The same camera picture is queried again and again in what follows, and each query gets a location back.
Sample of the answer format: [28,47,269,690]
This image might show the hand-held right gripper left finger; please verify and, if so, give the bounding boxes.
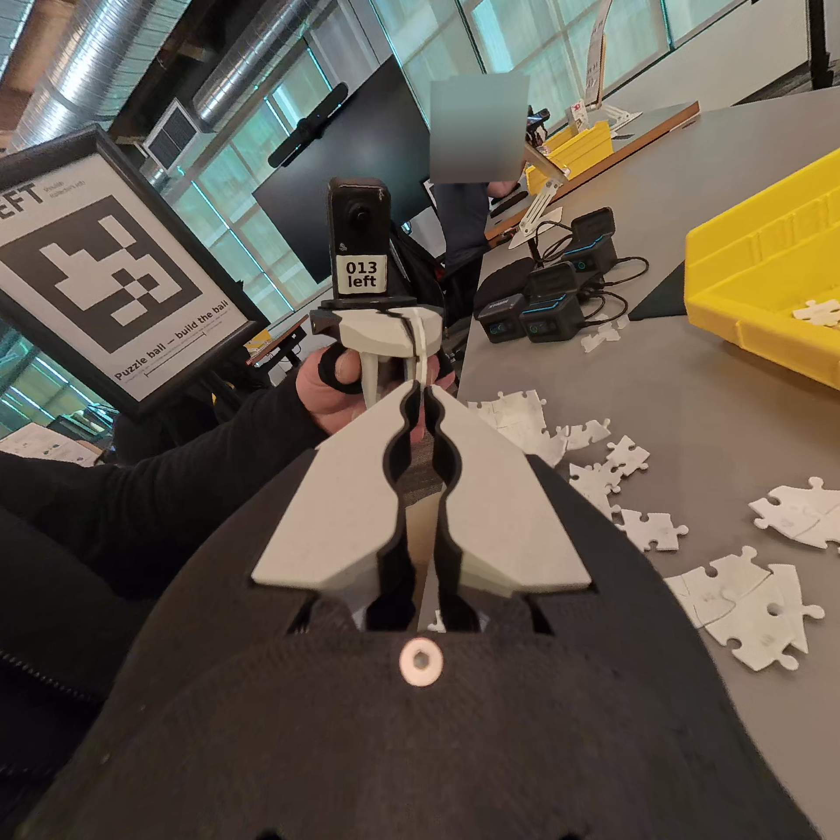
[251,382,422,597]

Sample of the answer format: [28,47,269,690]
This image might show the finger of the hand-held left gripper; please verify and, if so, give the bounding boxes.
[340,308,413,409]
[417,307,447,361]

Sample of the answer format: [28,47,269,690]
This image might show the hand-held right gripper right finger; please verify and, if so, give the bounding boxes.
[425,385,596,598]

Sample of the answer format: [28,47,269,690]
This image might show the white puzzle pieces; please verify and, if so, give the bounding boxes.
[427,318,840,673]

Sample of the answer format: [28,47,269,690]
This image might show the person's left forearm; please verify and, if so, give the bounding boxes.
[0,384,329,601]

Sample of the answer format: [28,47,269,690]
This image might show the single white puzzle piece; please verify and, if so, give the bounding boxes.
[791,298,840,329]

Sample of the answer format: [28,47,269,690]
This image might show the person's left hand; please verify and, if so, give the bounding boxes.
[295,346,389,435]

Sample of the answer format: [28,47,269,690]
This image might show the black pouch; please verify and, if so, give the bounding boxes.
[474,257,536,320]

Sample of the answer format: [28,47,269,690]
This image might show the white jointed stand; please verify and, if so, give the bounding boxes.
[508,141,572,252]

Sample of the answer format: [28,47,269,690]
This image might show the white air vent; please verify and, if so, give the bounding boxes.
[141,98,198,173]

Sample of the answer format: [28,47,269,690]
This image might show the black mat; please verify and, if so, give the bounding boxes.
[626,269,690,322]

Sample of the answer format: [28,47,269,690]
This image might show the yellow plastic bin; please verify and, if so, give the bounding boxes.
[525,120,614,194]
[684,147,840,409]

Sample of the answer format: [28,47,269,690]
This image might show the framed black-white marker sign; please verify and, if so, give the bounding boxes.
[0,125,271,421]

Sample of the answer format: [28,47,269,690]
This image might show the curved stand with base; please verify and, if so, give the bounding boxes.
[577,0,644,139]

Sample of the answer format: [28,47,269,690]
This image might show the wooden-edged white table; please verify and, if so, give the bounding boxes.
[484,100,702,245]

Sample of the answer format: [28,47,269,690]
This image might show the black pole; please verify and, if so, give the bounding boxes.
[806,0,832,93]

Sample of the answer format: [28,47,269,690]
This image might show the black wall screen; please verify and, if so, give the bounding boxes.
[252,56,439,284]

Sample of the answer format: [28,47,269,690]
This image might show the black camera bar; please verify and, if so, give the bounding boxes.
[268,82,350,168]

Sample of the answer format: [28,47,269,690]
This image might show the silver ventilation duct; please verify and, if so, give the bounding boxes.
[0,0,178,135]
[192,10,358,132]

